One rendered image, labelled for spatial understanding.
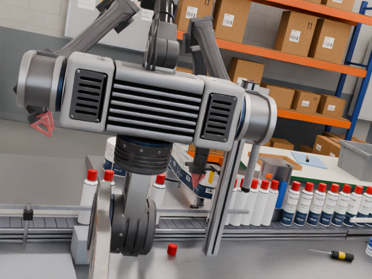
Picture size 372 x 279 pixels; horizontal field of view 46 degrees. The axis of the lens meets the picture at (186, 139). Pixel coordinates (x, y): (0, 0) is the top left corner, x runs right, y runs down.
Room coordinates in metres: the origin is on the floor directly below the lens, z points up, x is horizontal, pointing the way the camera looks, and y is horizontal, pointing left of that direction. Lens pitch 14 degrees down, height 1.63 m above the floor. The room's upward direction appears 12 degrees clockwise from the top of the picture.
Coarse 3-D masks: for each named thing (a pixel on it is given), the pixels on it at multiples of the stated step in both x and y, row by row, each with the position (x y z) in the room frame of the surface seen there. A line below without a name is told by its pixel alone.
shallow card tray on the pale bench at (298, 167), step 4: (260, 156) 3.29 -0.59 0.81; (264, 156) 3.30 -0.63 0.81; (268, 156) 3.31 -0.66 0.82; (272, 156) 3.32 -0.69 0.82; (276, 156) 3.33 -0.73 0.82; (280, 156) 3.35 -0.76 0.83; (284, 156) 3.36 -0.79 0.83; (260, 160) 3.06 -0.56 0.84; (288, 160) 3.32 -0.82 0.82; (292, 160) 3.27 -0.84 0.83; (260, 164) 3.04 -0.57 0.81; (292, 164) 3.26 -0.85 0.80; (296, 164) 3.21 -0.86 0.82; (296, 168) 3.13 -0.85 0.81; (300, 168) 3.14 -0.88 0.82
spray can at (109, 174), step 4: (108, 172) 1.47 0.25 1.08; (112, 172) 1.48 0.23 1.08; (104, 176) 1.48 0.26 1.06; (108, 176) 1.47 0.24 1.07; (112, 176) 1.48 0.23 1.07; (104, 180) 1.48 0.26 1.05; (108, 180) 1.47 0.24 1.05; (112, 180) 1.48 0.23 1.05; (112, 184) 1.47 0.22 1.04; (112, 188) 1.47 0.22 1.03; (112, 192) 1.48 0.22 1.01
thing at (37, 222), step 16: (0, 224) 1.32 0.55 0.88; (16, 224) 1.34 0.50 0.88; (32, 224) 1.36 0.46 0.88; (48, 224) 1.39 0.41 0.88; (64, 224) 1.41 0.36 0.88; (160, 224) 1.57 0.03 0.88; (176, 224) 1.60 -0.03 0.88; (192, 224) 1.64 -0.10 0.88; (272, 224) 1.81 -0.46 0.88; (304, 224) 1.89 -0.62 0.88
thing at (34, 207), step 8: (0, 208) 1.29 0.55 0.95; (8, 208) 1.30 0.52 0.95; (16, 208) 1.32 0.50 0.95; (24, 208) 1.33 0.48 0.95; (32, 208) 1.34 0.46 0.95; (40, 208) 1.35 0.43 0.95; (48, 208) 1.36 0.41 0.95; (56, 208) 1.37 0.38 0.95; (64, 208) 1.38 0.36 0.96; (72, 208) 1.39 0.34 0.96; (80, 208) 1.40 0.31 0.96; (88, 208) 1.42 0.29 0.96; (160, 208) 1.54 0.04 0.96; (168, 208) 1.55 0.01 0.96; (176, 208) 1.57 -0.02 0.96; (184, 208) 1.59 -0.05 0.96
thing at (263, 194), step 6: (264, 180) 1.77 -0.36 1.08; (264, 186) 1.76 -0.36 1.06; (258, 192) 1.76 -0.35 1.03; (264, 192) 1.75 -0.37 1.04; (258, 198) 1.75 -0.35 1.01; (264, 198) 1.75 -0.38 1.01; (258, 204) 1.75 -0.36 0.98; (264, 204) 1.75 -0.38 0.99; (258, 210) 1.75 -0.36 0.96; (252, 216) 1.75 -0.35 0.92; (258, 216) 1.75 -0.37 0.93; (252, 222) 1.75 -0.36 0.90; (258, 222) 1.75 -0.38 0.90
